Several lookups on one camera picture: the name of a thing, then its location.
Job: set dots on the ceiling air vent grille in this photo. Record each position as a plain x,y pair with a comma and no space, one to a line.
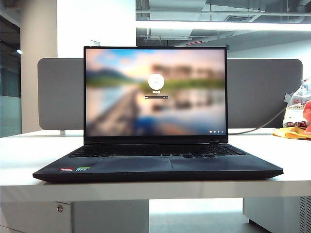
239,18

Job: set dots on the grey ceiling track rail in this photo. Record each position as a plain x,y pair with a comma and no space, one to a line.
167,38

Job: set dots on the white vented cabinet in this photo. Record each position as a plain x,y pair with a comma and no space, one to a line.
272,211

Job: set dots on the grey fabric desk divider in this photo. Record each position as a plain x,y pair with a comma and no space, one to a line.
60,97

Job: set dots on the long white ceiling light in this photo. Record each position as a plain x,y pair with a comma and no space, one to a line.
206,25

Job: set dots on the yellow cloth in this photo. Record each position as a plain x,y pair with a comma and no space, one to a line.
289,134

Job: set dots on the round silver drawer lock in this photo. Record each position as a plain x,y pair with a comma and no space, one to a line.
59,208

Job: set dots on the small black hanging sensor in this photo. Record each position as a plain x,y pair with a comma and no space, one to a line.
228,47

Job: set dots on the red ceiling sign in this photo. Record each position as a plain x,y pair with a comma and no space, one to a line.
194,43

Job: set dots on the orange-red plastic object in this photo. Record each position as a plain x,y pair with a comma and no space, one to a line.
308,114

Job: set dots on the white divider mounting bracket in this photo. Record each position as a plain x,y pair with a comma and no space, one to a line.
62,133

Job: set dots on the black laptop computer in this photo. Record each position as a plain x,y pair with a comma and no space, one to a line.
145,162

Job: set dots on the silver wall plate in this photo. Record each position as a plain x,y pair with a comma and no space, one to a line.
94,42

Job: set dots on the white printed plastic bag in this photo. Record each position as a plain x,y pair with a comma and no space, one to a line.
295,109

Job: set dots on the white drawer cabinet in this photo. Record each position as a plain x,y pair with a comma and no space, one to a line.
102,216

